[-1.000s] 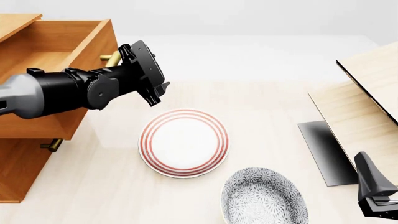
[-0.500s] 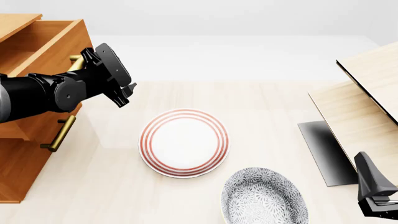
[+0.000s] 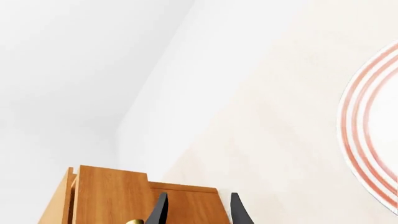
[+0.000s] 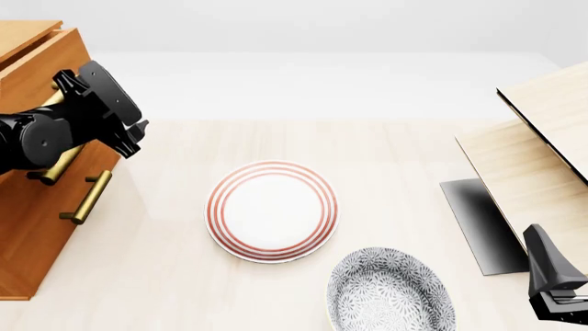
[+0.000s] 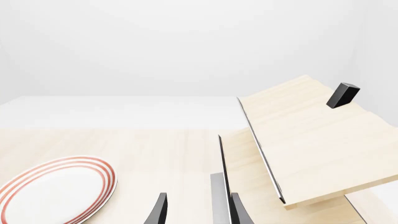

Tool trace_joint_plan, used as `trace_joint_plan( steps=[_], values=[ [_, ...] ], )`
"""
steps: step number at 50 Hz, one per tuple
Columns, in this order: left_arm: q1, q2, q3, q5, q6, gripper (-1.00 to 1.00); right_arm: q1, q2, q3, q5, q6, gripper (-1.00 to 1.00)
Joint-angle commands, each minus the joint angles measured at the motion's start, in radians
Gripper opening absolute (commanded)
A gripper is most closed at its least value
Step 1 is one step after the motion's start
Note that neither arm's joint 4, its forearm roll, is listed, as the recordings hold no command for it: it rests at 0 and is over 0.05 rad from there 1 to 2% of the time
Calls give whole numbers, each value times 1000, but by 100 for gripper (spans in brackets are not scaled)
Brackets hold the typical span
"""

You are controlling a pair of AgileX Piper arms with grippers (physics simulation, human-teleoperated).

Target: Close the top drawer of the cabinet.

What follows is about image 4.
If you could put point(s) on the wooden cabinet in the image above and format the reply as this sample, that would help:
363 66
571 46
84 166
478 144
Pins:
27 32

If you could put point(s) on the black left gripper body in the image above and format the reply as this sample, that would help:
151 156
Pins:
98 129

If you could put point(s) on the pale wooden black-lined box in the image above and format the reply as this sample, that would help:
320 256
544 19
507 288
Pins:
528 155

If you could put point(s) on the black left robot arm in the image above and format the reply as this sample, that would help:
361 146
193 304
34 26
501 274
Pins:
41 141

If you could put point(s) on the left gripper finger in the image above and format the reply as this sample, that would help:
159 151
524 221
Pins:
69 81
139 129

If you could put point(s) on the white plate with red rings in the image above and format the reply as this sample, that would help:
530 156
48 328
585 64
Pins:
272 212

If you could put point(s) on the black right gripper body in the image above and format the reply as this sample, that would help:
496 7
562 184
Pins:
560 307

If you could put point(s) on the grey patterned bowl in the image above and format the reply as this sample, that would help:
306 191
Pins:
390 293

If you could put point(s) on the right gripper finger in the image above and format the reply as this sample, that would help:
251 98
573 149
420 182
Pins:
544 265

